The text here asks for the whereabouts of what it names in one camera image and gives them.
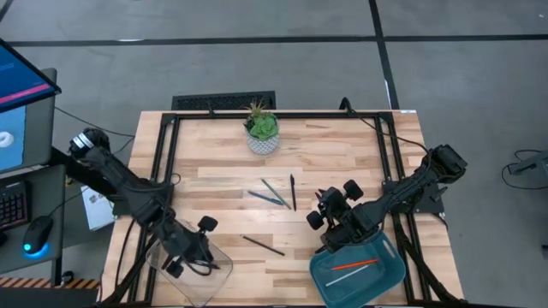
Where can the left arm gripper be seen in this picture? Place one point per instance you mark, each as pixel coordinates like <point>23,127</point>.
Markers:
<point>207,222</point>

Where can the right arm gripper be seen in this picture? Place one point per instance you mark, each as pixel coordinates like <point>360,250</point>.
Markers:
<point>354,190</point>

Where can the black pen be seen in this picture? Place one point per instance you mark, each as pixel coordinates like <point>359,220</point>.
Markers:
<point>293,192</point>

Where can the green pencil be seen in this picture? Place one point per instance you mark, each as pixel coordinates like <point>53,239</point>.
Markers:
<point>276,193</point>

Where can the black pencil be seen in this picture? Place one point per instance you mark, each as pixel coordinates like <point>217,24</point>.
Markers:
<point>263,246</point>

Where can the blue pen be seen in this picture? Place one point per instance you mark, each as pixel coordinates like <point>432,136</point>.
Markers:
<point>265,197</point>

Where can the orange pencil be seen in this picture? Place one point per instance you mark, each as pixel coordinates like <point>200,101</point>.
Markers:
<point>354,264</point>

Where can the white pencil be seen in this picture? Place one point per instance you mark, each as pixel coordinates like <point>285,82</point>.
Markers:
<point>347,275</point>

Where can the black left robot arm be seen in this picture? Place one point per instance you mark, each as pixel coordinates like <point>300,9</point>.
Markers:
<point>124,184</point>

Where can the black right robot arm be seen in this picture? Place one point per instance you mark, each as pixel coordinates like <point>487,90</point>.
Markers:
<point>406,192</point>

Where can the clear plastic bin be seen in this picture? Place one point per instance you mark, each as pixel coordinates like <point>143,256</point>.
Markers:
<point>205,291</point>

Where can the succulent in patterned white pot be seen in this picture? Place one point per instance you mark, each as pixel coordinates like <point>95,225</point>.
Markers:
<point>262,128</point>

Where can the teal plastic bin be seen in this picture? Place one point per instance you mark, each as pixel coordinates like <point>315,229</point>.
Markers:
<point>385,282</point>

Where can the white paper booklet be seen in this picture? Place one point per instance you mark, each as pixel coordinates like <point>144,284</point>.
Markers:
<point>96,211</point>

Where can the white label tag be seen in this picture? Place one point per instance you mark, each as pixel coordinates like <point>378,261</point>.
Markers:
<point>407,111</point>

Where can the black floor vent grate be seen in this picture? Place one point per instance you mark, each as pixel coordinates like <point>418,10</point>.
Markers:
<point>214,102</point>

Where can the black desk caster wheel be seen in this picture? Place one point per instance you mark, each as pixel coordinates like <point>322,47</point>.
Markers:
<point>66,278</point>

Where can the dark grey side desk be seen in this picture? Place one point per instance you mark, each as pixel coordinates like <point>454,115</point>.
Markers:
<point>53,205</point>

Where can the black computer mouse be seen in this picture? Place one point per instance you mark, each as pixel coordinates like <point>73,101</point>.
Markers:
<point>36,233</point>

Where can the yellow black hazard strip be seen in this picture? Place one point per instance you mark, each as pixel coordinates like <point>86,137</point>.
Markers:
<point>43,283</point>

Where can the black keyboard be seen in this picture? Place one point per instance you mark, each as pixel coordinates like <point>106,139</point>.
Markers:
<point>13,207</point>

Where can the monitor with light blue screen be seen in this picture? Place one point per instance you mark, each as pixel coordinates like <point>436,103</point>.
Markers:
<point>25,137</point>

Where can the monitor with dark blue screen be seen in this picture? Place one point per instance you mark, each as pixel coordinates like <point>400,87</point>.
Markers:
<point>21,77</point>

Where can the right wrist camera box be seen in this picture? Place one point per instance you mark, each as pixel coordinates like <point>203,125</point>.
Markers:
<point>333,200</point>

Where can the black metal table frame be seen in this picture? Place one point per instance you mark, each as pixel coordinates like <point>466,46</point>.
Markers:
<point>299,115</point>

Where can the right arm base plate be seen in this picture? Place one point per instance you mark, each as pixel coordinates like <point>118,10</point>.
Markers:
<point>432,205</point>

